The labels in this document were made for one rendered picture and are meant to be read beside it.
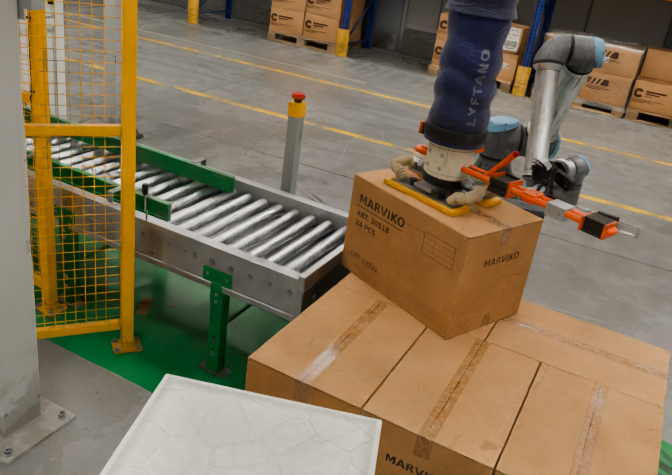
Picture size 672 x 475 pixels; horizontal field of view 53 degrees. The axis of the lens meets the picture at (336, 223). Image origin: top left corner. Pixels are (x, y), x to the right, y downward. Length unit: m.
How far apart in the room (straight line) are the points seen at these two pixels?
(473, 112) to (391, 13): 9.12
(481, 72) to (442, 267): 0.66
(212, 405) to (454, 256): 1.25
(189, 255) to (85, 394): 0.67
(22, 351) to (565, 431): 1.79
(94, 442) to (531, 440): 1.52
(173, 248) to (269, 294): 0.47
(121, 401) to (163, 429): 1.67
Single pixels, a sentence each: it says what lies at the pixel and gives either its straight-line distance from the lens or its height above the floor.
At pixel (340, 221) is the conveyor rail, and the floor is 0.56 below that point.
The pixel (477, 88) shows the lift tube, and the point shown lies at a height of 1.37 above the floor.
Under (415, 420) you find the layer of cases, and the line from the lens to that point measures 2.02.
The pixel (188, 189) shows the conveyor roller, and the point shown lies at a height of 0.54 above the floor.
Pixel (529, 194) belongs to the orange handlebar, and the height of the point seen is 1.09.
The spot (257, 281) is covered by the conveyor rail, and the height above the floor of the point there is 0.52.
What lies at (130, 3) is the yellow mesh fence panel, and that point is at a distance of 2.56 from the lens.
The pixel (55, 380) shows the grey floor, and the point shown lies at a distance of 2.97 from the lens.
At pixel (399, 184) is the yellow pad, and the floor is 0.97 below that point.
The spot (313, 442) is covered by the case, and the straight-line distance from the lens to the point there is 1.17.
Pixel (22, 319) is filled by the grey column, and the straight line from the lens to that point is 2.50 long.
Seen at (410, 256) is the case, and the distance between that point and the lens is 2.42.
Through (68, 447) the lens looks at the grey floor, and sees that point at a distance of 2.67.
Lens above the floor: 1.81
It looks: 24 degrees down
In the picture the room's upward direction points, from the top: 8 degrees clockwise
